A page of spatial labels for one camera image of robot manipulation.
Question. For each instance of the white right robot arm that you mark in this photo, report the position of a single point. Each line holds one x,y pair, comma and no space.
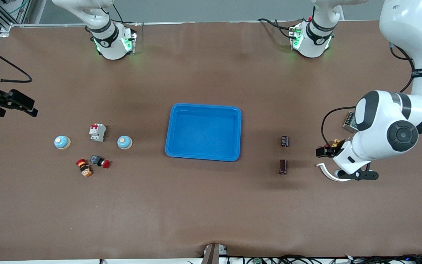
110,40

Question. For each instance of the white circuit breaker red switch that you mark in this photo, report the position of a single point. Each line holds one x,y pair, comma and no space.
97,132

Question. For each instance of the metal mesh power supply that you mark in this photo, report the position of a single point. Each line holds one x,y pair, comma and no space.
348,123

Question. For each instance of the red yellow emergency stop button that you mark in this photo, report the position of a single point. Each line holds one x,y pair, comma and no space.
84,168

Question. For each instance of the white curved plastic clip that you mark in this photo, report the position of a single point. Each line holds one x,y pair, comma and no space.
325,174

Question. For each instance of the brown table mat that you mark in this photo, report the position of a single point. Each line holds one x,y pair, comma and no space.
211,205

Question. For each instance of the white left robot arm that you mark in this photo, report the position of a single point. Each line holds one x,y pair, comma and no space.
408,22

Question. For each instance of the blue plastic tray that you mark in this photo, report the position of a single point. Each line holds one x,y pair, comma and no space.
203,135

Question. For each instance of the red pushbutton with grey body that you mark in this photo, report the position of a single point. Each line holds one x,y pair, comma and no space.
95,160

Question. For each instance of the black white-printed capacitor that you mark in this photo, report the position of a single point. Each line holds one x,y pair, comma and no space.
285,141

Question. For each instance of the dark brown glossy capacitor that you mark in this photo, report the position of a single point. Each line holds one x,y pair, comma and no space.
283,167

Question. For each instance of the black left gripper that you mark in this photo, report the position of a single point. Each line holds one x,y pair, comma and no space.
329,151

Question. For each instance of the light blue call bell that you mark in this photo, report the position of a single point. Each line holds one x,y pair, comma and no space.
61,142
124,142

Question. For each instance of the black left camera bracket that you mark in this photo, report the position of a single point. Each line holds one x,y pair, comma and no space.
359,176

